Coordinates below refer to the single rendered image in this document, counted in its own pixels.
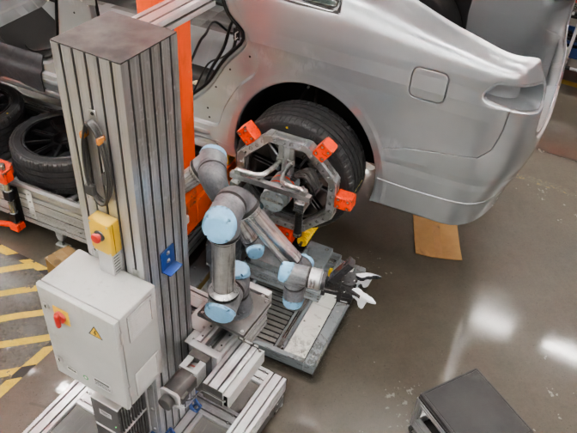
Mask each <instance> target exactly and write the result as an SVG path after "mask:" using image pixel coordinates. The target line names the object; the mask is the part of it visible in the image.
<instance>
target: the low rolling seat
mask: <svg viewBox="0 0 577 433"><path fill-rule="evenodd" d="M408 430H409V432H410V433H534V431H533V430H532V429H531V427H530V426H529V425H528V424H527V423H526V422H525V421H524V420H523V418H522V417H521V416H520V415H519V414H518V413H517V412H516V411H515V410H514V409H513V408H512V407H511V406H510V405H509V404H508V402H507V401H506V400H505V399H504V398H503V397H502V396H501V394H500V393H499V392H498V391H497V390H496V389H495V388H494V386H493V385H492V384H491V383H490V382H489V381H488V380H487V378H486V377H485V376H484V375H483V374H482V373H481V372H480V370H479V369H472V370H470V371H468V372H466V373H463V374H462V375H459V376H457V377H455V378H452V379H451V380H449V381H446V382H443V383H441V384H440V385H438V386H436V387H432V388H430V389H429V390H427V391H425V392H423V393H421V394H420V396H419V397H417V399H416V403H415V406H414V409H413V412H412V415H411V418H410V426H409V428H408Z"/></svg>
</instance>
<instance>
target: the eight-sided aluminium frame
mask: <svg viewBox="0 0 577 433"><path fill-rule="evenodd" d="M267 143H274V144H278V145H279V144H280V145H282V146H283V147H286V148H291V149H294V150H298V151H300V152H303V153H305V154H306V155H307V156H308V158H309V159H310V160H311V162H312V163H313V165H314V166H315V167H316V168H317V169H318V171H319V172H320V173H321V175H322V176H323V177H324V179H325V180H326V181H327V183H328V191H327V198H326V205H325V210H322V211H321V212H319V213H317V214H314V215H312V216H310V217H308V218H306V219H303V220H302V225H301V232H305V231H306V230H308V229H310V228H313V227H315V226H317V225H320V224H321V223H324V222H328V221H329V220H331V219H332V218H333V216H334V215H335V213H336V210H337V208H335V207H334V199H335V196H336V194H337V192H338V191H339V186H340V182H341V181H340V179H341V177H340V176H339V174H338V173H337V171H336V170H335V169H334V167H333V166H332V165H331V164H330V163H329V161H328V160H327V159H326V160H325V161H323V162H320V161H319V160H318V159H317V157H316V156H315V155H314V154H313V151H314V150H315V148H316V147H317V146H318V145H317V144H316V143H315V142H314V141H312V140H310V139H305V138H303V137H297V136H294V135H291V134H288V133H285V132H282V131H278V130H274V129H270V130H269V131H267V132H266V133H264V134H262V135H261V136H260V137H259V138H258V139H257V140H256V141H255V142H253V143H251V144H249V145H244V146H243V147H242V148H241V149H240V150H239V151H238V152H237V167H240V168H244V169H247V170H249V154H251V153H252V152H253V151H255V150H256V149H259V148H260V147H262V146H264V145H265V144H267ZM242 188H244V189H246V190H247V191H248V192H250V193H251V194H252V195H253V196H254V197H255V198H256V199H257V200H258V201H259V202H261V199H260V195H259V194H258V193H257V191H256V190H255V189H254V188H253V186H252V185H251V184H249V183H246V184H245V185H244V186H243V187H242ZM261 203H262V202H261ZM263 211H264V213H265V214H266V215H267V216H268V217H269V218H270V219H271V221H272V222H273V223H274V224H277V225H280V226H283V227H284V228H287V229H292V230H294V227H295V217H294V216H290V215H287V214H284V213H282V212H279V211H278V212H274V211H270V210H268V209H266V208H265V207H264V208H263Z"/></svg>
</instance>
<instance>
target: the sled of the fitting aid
mask: <svg viewBox="0 0 577 433"><path fill-rule="evenodd" d="M341 259H342V255H341V254H339V253H334V252H333V253H332V255H331V257H330V258H329V260H328V262H327V263H326V265H325V267H324V269H323V270H324V271H328V277H329V276H330V274H331V272H332V271H334V270H335V269H336V268H337V267H339V266H340V264H341ZM243 262H245V263H246V264H247V265H248V266H249V268H250V273H251V275H250V277H251V278H254V279H257V280H258V281H261V282H264V283H266V284H270V285H272V286H275V287H277V288H279V289H282V290H283V286H284V283H283V282H280V281H278V272H276V271H272V270H270V269H267V268H265V267H262V266H260V265H256V264H253V263H251V258H249V257H248V256H246V258H245V259H244V260H243ZM320 292H321V290H320V289H319V290H314V289H310V288H306V291H305V294H304V297H305V298H306V299H309V300H312V301H314V302H319V300H320V298H321V296H322V295H321V294H320Z"/></svg>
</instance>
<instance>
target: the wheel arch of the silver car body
mask: <svg viewBox="0 0 577 433"><path fill-rule="evenodd" d="M308 85H309V86H310V88H309V89H308V90H307V92H306V93H305V94H304V96H303V97H302V99H301V100H302V101H311V102H313V100H314V95H315V89H316V87H317V88H319V97H318V102H317V103H318V104H320V105H322V106H323V107H327V108H329V110H330V109H331V110H332V111H333V112H334V113H337V114H338V115H339V116H340V117H342V118H343V120H345V121H346V122H347V123H348V125H350V127H351V128H352V129H353V130H354V132H355V134H356V135H357V136H358V139H359V140H360V142H361V145H362V148H363V150H364V154H365V158H366V162H371V163H373V164H374V166H375V179H374V189H373V191H372V194H371V196H370V198H369V201H371V199H372V197H373V195H374V190H375V187H376V180H377V166H376V159H375V154H374V148H373V145H372V143H371V141H370V138H369V136H368V134H367V132H366V130H365V128H364V126H363V125H362V123H361V121H360V120H359V119H358V118H357V116H356V115H355V114H354V112H353V111H352V110H351V109H350V108H349V107H348V106H347V105H346V104H345V103H344V102H343V101H341V100H340V99H339V98H337V97H336V96H335V95H334V94H332V93H331V92H329V91H327V90H325V89H323V88H321V87H319V86H316V85H313V84H311V83H308V82H299V81H283V82H275V83H272V84H270V85H267V86H265V87H263V88H261V89H260V90H259V91H257V92H256V93H255V94H253V95H252V96H251V97H250V98H249V99H248V100H247V102H246V103H245V105H244V106H243V107H242V108H241V110H240V113H239V116H238V118H237V120H236V123H235V127H234V156H236V150H237V146H238V143H239V141H240V136H239V135H238V134H237V130H239V128H241V126H243V124H245V123H247V122H248V121H250V120H252V121H253V123H254V122H255V121H256V120H257V119H258V118H259V117H260V116H261V115H262V113H263V112H265V111H266V110H267V109H268V108H270V107H272V106H273V105H275V104H277V103H279V102H282V101H291V100H299V99H300V97H301V96H302V94H303V93H304V91H305V90H306V88H307V86H308Z"/></svg>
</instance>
